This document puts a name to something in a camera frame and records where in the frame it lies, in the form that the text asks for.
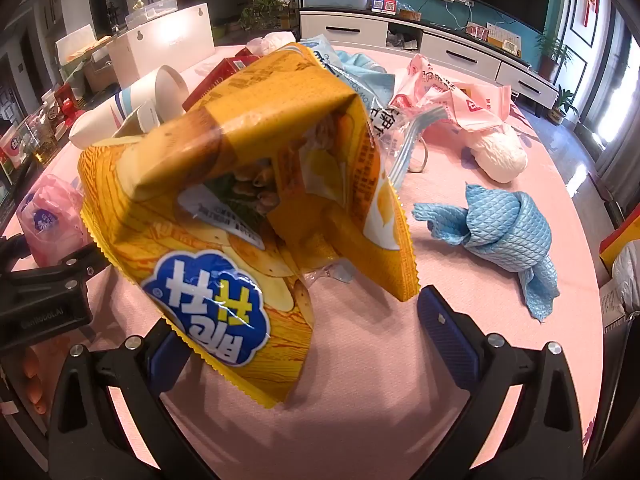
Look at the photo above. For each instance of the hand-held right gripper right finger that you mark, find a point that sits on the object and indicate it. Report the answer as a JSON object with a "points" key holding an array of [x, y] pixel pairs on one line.
{"points": [[445, 335]]}

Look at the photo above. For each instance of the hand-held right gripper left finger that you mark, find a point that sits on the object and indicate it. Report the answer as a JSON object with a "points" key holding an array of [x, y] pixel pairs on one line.
{"points": [[165, 360]]}

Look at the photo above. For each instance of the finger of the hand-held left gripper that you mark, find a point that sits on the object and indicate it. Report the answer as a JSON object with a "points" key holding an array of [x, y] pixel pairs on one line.
{"points": [[15, 252], [65, 265]]}

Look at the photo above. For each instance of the blue waffle cloth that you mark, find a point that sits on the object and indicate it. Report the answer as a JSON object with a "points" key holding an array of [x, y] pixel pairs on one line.
{"points": [[505, 230]]}

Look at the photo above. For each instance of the white tissue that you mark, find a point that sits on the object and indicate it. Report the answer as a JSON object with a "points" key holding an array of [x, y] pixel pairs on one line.
{"points": [[502, 157]]}

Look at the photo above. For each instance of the yellow potato chip bag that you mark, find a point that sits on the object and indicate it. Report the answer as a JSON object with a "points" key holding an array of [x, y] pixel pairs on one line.
{"points": [[210, 125]]}

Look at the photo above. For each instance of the pink plastic bag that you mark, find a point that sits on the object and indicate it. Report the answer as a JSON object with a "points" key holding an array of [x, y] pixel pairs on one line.
{"points": [[50, 220]]}

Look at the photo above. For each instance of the pink printed tablecloth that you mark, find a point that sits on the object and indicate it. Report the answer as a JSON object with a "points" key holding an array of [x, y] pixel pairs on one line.
{"points": [[380, 410]]}

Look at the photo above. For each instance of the pile of jars and packets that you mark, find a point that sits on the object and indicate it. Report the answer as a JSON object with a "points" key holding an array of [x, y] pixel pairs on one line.
{"points": [[30, 135]]}

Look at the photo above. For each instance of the white blue paper cup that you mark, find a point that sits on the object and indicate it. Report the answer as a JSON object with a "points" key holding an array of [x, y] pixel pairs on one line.
{"points": [[130, 105]]}

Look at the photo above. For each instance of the cardboard box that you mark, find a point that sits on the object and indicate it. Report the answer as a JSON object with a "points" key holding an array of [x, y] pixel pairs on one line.
{"points": [[617, 310]]}

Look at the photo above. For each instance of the pink plastic wrapper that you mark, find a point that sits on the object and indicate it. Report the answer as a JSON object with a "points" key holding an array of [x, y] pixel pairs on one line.
{"points": [[450, 95]]}

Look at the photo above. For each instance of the red box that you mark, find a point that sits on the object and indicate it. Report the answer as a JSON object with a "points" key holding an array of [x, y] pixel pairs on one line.
{"points": [[220, 75]]}

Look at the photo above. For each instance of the grey curtain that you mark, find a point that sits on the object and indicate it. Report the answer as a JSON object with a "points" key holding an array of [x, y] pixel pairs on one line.
{"points": [[620, 160]]}

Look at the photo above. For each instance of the small potted plant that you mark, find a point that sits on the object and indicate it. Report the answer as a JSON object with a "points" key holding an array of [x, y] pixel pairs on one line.
{"points": [[562, 105]]}

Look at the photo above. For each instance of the clear lidded plastic container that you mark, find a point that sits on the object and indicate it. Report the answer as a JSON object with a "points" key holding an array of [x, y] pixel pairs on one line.
{"points": [[150, 12]]}

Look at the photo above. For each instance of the blue white bread bag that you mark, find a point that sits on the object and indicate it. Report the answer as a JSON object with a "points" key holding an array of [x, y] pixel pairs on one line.
{"points": [[365, 75]]}

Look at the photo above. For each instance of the tall potted plant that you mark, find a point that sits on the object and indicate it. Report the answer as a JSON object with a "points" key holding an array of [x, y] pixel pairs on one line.
{"points": [[550, 55]]}

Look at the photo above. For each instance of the yellow desk calendar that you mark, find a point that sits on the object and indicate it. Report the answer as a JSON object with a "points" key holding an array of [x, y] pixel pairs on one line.
{"points": [[502, 37]]}

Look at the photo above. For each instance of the red snack packet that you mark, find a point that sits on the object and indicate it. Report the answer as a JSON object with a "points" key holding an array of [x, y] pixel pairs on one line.
{"points": [[477, 31]]}

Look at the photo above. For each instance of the white crumpled plastic bag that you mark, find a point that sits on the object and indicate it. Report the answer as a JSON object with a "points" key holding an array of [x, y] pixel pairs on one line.
{"points": [[275, 42]]}

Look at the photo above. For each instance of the leafy green plant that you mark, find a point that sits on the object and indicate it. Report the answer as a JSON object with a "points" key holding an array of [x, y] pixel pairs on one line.
{"points": [[260, 15]]}

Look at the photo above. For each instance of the white TV cabinet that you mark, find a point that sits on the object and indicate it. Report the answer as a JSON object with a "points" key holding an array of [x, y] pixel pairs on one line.
{"points": [[350, 27]]}

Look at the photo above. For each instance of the orange basket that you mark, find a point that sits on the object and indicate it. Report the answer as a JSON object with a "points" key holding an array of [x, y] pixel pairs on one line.
{"points": [[410, 14]]}

